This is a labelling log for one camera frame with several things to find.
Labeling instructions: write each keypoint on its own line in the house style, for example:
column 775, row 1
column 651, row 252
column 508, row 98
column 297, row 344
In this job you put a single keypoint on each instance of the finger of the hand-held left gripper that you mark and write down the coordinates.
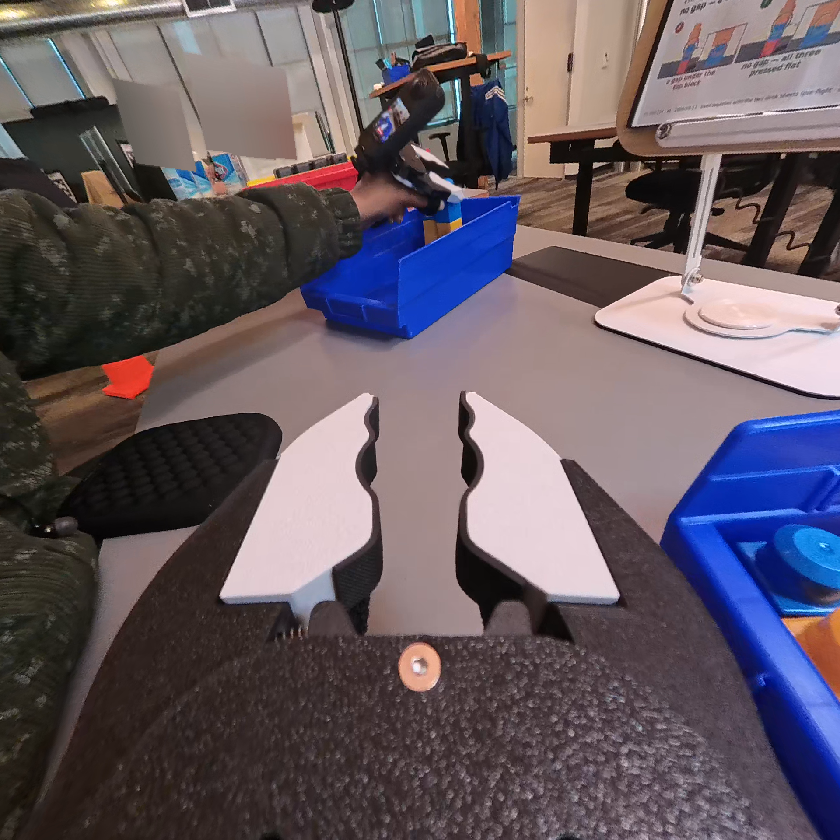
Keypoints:
column 443, row 180

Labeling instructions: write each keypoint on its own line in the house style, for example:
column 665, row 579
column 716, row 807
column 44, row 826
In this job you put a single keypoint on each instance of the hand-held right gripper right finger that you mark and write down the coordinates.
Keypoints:
column 531, row 525

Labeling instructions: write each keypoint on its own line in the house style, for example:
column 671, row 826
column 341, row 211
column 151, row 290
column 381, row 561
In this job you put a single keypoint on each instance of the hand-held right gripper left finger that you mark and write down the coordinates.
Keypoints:
column 308, row 525

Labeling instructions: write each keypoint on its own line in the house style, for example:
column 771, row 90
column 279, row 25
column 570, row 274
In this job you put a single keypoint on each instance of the blue plastic bin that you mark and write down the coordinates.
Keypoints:
column 722, row 590
column 446, row 282

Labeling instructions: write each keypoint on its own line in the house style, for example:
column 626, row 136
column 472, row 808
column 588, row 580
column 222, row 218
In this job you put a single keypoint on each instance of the person's left forearm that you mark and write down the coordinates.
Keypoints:
column 164, row 262

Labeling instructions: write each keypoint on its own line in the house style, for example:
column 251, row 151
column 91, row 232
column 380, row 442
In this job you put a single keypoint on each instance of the person's left hand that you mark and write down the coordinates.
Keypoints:
column 384, row 203

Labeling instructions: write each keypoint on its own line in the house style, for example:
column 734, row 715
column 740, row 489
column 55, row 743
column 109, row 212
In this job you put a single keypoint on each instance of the black office chair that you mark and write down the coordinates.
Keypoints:
column 453, row 164
column 669, row 190

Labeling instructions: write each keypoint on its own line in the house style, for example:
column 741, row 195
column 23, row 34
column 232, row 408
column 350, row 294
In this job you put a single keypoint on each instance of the small blue container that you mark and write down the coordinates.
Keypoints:
column 394, row 71

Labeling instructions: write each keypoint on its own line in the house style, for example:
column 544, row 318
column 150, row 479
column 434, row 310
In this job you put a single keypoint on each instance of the wooden standing desk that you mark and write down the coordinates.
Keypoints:
column 453, row 65

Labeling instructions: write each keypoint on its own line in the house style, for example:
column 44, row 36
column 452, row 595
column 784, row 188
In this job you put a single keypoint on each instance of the black bag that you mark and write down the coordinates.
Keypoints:
column 439, row 51

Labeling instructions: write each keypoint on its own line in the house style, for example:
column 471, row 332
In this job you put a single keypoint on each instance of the blue hanging jacket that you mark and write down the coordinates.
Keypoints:
column 489, row 131

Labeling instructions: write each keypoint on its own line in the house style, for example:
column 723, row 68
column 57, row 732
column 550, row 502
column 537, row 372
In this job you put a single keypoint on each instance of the black floor lamp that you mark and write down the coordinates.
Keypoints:
column 344, row 65

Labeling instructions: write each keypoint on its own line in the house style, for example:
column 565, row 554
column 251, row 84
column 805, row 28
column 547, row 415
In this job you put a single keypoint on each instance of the red plastic bin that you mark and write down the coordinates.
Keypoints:
column 328, row 177

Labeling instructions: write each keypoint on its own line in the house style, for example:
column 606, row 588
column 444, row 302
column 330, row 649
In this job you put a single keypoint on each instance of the row of black boxes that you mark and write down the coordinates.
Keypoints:
column 308, row 165

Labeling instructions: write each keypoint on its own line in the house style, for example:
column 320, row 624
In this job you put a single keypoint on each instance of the blue printed box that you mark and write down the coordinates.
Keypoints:
column 210, row 174

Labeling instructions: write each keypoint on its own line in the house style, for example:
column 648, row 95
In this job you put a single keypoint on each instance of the white document stand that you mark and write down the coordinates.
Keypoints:
column 754, row 348

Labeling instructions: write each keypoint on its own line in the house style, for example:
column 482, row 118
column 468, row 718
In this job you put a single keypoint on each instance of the printed instruction sheet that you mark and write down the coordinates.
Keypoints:
column 735, row 65

